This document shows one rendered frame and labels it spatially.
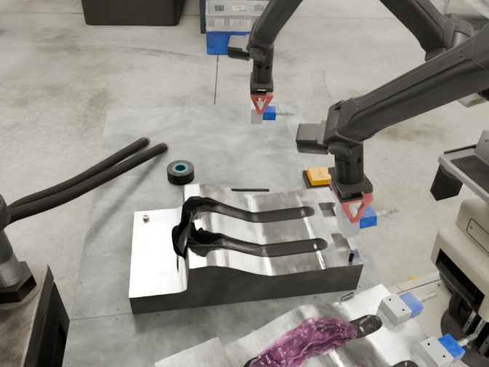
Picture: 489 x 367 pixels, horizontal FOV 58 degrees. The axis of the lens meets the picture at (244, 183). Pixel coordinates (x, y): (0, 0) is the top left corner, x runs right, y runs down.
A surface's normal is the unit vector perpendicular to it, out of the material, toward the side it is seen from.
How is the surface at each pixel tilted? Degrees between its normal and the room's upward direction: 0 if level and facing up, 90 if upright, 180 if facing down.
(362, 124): 119
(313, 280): 90
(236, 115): 0
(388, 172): 0
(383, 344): 0
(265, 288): 90
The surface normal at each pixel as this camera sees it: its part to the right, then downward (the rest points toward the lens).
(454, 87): -0.26, 0.94
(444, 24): 0.62, 0.05
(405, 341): 0.02, -0.77
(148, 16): 0.02, 0.63
